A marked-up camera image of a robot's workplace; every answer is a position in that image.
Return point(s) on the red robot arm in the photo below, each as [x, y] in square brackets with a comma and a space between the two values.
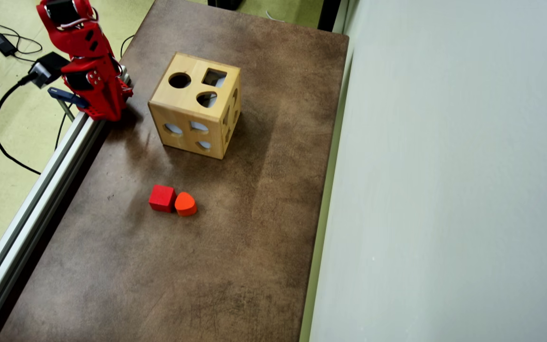
[71, 42]

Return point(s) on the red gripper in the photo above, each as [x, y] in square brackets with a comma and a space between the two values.
[104, 93]

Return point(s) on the blue bar clamp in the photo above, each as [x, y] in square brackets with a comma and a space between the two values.
[67, 96]

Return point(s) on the orange rounded triangle block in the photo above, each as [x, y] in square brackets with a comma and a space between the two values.
[185, 204]

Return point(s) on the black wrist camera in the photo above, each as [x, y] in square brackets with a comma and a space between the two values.
[52, 64]

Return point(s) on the red cube block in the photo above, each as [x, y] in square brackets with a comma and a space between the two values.
[162, 198]

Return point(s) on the black power adapter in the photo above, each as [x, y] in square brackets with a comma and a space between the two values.
[3, 44]

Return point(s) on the black box-shaped object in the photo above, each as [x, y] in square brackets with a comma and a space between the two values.
[226, 4]

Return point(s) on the black vertical post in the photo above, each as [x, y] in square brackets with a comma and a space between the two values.
[328, 14]

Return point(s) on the aluminium profile rail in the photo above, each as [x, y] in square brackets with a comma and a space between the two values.
[36, 209]

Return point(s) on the wooden shape sorter box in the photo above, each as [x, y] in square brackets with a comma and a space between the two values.
[190, 95]
[254, 213]

